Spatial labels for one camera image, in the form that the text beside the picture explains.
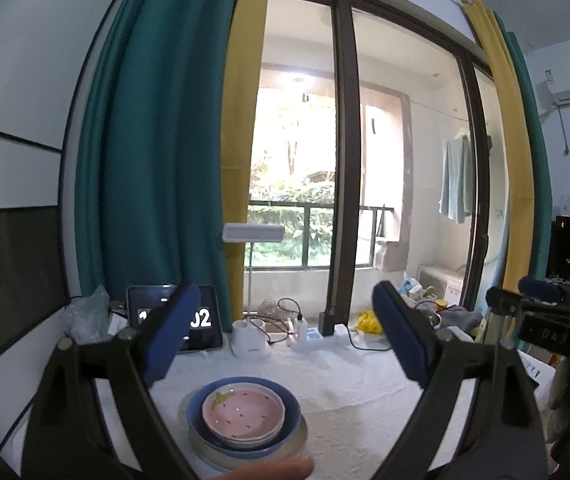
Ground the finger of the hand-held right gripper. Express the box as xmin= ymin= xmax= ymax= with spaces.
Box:
xmin=485 ymin=286 xmax=531 ymax=321
xmin=518 ymin=276 xmax=566 ymax=303

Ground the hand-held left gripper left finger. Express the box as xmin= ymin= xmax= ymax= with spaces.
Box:
xmin=21 ymin=280 xmax=202 ymax=480

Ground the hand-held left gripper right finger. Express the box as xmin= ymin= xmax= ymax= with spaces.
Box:
xmin=371 ymin=280 xmax=550 ymax=480

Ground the pink strawberry bowl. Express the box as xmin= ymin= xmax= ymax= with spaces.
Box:
xmin=201 ymin=381 xmax=287 ymax=443

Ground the cream plate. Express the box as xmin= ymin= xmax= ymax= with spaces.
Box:
xmin=177 ymin=387 xmax=311 ymax=472

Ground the blue plate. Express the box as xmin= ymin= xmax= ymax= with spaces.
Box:
xmin=186 ymin=376 xmax=302 ymax=461

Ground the person's left hand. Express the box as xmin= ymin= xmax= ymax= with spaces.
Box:
xmin=222 ymin=455 xmax=315 ymax=480

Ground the tablet with clock display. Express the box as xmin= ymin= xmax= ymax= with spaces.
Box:
xmin=126 ymin=284 xmax=224 ymax=353

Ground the yellow packet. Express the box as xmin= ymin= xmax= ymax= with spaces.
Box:
xmin=355 ymin=310 xmax=383 ymax=335

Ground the grey cloth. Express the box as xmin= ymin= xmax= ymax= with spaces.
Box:
xmin=435 ymin=310 xmax=481 ymax=331

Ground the white washing machine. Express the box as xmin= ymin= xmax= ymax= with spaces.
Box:
xmin=417 ymin=264 xmax=466 ymax=308

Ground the white desk lamp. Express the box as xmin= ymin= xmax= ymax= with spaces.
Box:
xmin=221 ymin=224 xmax=286 ymax=360

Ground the clear plastic bag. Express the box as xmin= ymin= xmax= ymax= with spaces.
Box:
xmin=67 ymin=284 xmax=113 ymax=341

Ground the white power strip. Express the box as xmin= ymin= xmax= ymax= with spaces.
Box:
xmin=289 ymin=327 xmax=348 ymax=353

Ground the teal curtain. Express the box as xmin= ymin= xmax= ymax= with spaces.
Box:
xmin=76 ymin=0 xmax=246 ymax=311
xmin=495 ymin=12 xmax=553 ymax=281

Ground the light blue hanging towel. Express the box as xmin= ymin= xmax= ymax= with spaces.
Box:
xmin=438 ymin=135 xmax=473 ymax=223

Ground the yellow curtain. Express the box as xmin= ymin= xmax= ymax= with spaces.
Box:
xmin=220 ymin=0 xmax=272 ymax=321
xmin=462 ymin=0 xmax=536 ymax=301

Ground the balcony railing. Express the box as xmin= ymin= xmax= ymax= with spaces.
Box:
xmin=247 ymin=200 xmax=396 ymax=268

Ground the black charger cable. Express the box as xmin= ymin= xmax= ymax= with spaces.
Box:
xmin=277 ymin=299 xmax=304 ymax=322

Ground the dark sliding door frame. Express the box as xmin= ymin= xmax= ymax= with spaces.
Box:
xmin=325 ymin=0 xmax=366 ymax=331

